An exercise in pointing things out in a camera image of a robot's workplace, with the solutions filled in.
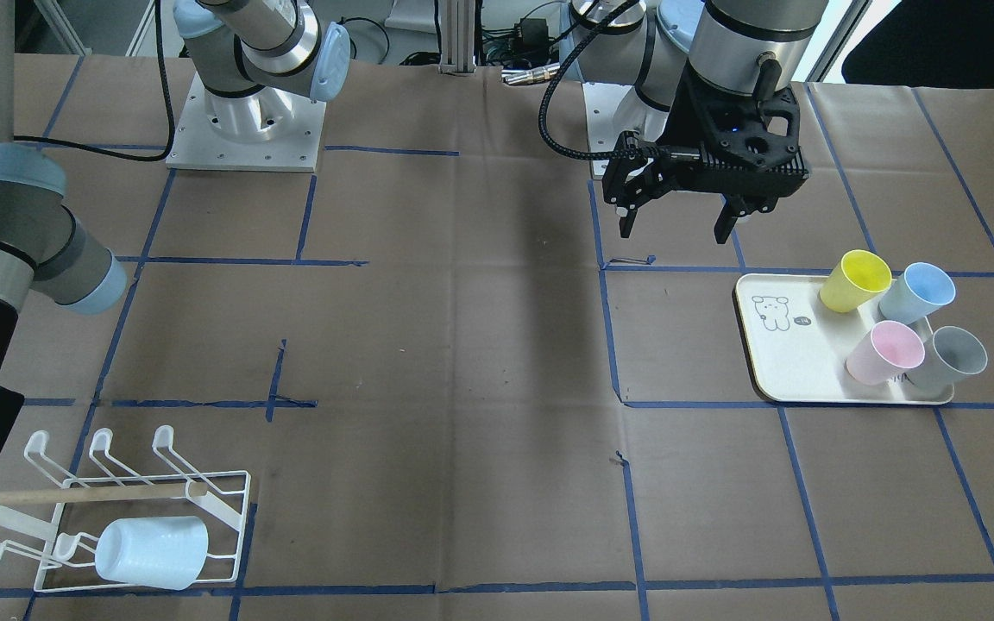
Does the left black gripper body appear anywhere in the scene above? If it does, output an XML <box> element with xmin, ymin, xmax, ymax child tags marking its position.
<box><xmin>639</xmin><ymin>67</ymin><xmax>811</xmax><ymax>213</ymax></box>

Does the light blue plastic cup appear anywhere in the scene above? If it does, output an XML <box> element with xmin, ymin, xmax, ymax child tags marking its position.
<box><xmin>95</xmin><ymin>516</ymin><xmax>208</xmax><ymax>590</ymax></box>

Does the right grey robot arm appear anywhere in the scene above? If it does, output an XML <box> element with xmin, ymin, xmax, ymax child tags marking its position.
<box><xmin>0</xmin><ymin>1</ymin><xmax>351</xmax><ymax>453</ymax></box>

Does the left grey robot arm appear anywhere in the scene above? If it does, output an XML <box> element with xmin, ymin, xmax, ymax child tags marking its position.
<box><xmin>559</xmin><ymin>1</ymin><xmax>826</xmax><ymax>243</ymax></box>

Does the yellow plastic cup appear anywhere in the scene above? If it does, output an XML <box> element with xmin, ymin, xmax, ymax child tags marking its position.
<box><xmin>818</xmin><ymin>250</ymin><xmax>894</xmax><ymax>313</ymax></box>

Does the pink plastic cup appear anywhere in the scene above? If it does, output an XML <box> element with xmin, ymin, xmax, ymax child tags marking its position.
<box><xmin>845</xmin><ymin>321</ymin><xmax>926</xmax><ymax>386</ymax></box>

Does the grey plastic cup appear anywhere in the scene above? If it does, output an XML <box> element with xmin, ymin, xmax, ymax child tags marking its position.
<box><xmin>906</xmin><ymin>326</ymin><xmax>989</xmax><ymax>392</ymax></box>

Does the cream plastic tray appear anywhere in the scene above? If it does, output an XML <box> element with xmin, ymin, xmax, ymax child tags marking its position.
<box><xmin>734</xmin><ymin>273</ymin><xmax>954</xmax><ymax>406</ymax></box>

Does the black braided cable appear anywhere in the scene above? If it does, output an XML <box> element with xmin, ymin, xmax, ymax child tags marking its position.
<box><xmin>14</xmin><ymin>0</ymin><xmax>177</xmax><ymax>163</ymax></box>
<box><xmin>538</xmin><ymin>0</ymin><xmax>662</xmax><ymax>162</ymax></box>

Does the white wire cup rack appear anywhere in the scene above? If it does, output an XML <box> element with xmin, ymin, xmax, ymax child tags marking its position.
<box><xmin>0</xmin><ymin>424</ymin><xmax>252</xmax><ymax>593</ymax></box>

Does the aluminium frame post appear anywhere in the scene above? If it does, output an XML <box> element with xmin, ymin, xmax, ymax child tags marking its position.
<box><xmin>435</xmin><ymin>1</ymin><xmax>482</xmax><ymax>76</ymax></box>

